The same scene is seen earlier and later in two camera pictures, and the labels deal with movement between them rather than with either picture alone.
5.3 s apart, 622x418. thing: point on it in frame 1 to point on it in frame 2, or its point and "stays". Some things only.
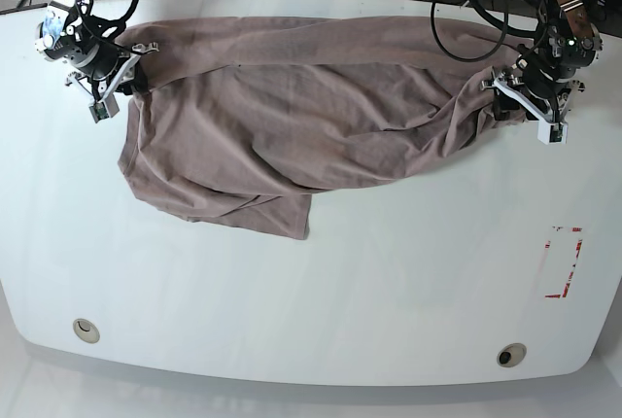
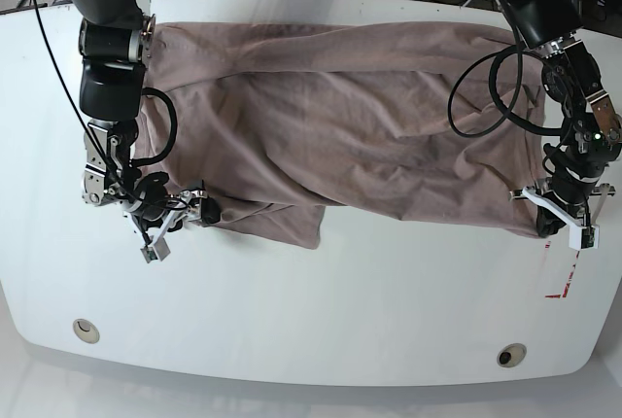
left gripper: [113, 69] to [155, 215]
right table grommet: [511, 355] stays
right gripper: [545, 98] to [575, 202]
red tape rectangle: [569, 278] stays
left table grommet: [86, 330] stays
